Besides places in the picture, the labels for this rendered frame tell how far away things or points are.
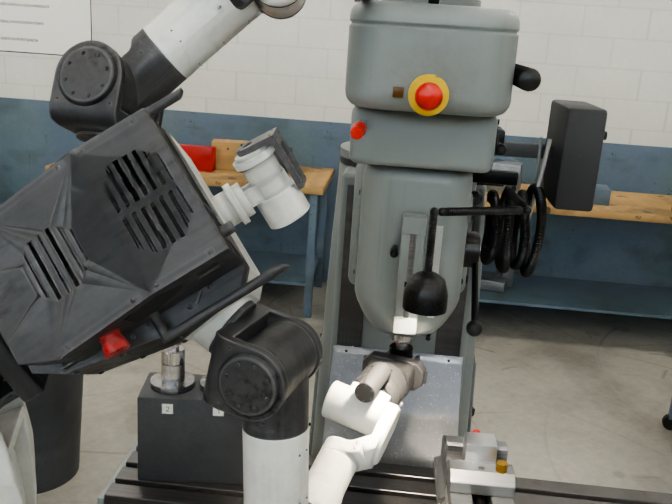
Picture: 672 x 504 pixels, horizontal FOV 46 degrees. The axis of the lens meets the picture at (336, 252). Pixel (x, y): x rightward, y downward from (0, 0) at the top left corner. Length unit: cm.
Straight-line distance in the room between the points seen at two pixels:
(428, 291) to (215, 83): 467
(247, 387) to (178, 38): 48
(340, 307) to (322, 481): 74
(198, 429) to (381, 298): 47
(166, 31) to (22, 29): 516
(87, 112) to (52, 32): 509
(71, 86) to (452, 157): 60
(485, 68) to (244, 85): 461
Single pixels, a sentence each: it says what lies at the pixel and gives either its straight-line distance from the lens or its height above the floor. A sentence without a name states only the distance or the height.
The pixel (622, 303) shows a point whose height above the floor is 23.
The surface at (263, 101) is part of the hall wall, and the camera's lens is 573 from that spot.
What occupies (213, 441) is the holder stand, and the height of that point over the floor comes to 104.
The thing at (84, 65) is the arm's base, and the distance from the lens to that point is 111.
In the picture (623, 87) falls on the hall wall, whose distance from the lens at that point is 581.
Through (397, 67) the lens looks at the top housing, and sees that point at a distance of 120.
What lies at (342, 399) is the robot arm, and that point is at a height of 126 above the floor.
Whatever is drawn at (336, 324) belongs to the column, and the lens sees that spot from 192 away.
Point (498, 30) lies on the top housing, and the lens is 121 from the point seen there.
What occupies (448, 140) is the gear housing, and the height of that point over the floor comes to 168.
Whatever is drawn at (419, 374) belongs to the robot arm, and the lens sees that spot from 148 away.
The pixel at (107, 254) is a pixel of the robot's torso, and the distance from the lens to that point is 93.
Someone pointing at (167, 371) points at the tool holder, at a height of 117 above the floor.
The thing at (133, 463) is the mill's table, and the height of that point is 94.
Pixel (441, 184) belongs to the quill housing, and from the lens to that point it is 135.
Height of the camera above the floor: 185
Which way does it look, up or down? 16 degrees down
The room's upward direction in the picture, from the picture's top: 4 degrees clockwise
